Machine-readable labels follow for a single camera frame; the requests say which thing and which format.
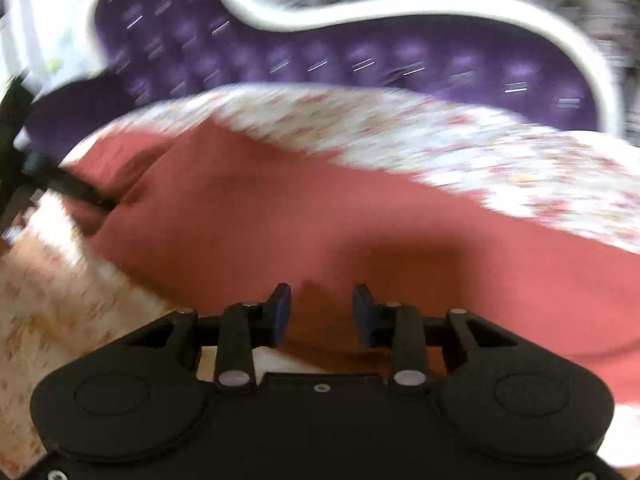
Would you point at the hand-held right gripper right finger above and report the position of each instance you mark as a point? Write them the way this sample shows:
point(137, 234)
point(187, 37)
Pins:
point(361, 316)

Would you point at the floral blanket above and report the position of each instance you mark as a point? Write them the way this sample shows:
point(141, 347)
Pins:
point(450, 140)

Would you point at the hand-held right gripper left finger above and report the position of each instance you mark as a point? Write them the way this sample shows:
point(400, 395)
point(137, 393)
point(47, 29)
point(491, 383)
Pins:
point(280, 316)

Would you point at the red pants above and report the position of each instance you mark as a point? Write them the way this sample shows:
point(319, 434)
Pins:
point(300, 220)

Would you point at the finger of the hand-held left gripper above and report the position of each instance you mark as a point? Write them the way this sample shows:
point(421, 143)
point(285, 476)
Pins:
point(75, 187)

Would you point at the purple tufted sofa white frame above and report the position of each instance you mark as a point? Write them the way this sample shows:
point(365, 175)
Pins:
point(350, 60)

